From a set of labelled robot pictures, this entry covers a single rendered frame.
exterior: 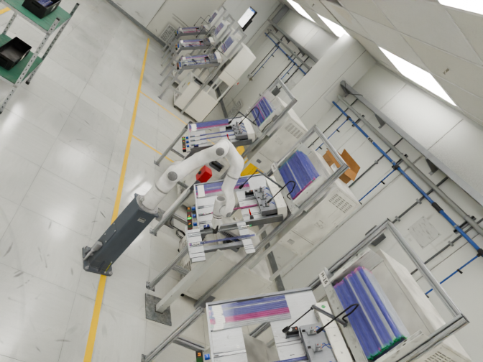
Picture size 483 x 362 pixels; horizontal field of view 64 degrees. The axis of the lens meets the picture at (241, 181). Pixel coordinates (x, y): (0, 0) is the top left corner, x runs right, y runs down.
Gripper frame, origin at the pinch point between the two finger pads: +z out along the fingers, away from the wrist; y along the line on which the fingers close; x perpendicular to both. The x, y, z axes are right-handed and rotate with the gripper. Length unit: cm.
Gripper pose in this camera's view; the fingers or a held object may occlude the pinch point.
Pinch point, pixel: (214, 230)
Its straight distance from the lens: 305.4
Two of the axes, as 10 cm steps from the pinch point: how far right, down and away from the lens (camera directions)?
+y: 2.2, 5.7, -7.9
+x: 9.6, 0.2, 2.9
